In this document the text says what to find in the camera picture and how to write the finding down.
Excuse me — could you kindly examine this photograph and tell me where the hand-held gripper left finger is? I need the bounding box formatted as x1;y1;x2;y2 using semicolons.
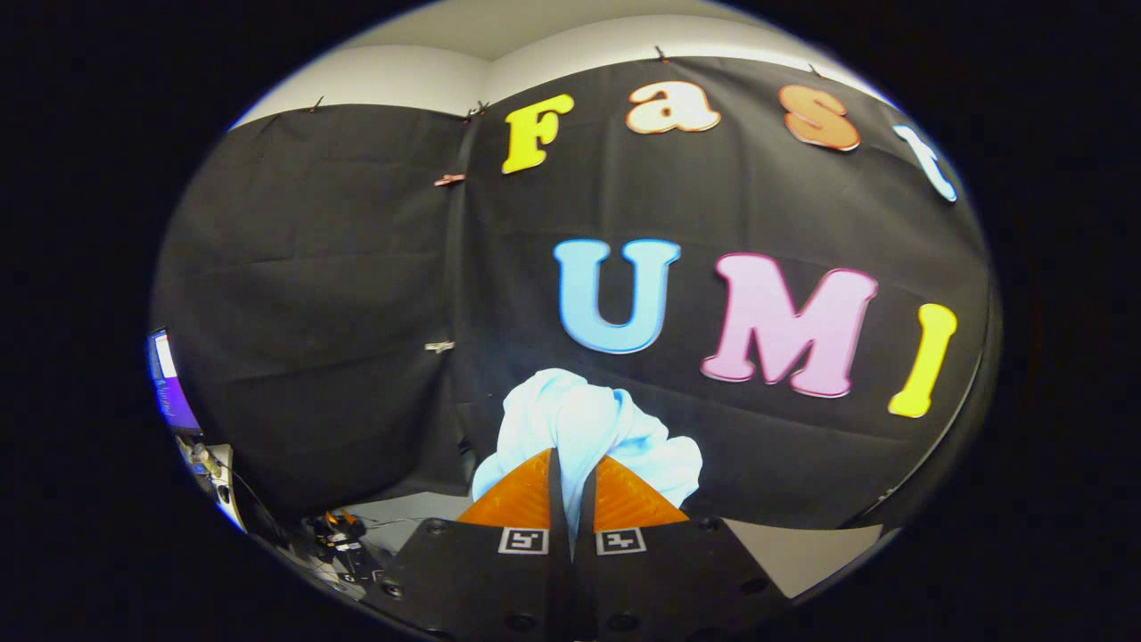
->
361;448;576;642

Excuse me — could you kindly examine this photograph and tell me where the computer monitor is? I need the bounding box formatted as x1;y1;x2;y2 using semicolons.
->
147;330;204;438

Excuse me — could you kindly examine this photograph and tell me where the black backdrop cloth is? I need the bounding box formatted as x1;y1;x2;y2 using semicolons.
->
152;55;1001;531

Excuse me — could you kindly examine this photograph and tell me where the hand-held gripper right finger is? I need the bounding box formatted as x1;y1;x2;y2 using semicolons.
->
570;455;794;642

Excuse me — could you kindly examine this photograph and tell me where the light blue shirt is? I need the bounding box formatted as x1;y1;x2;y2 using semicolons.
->
471;368;703;547

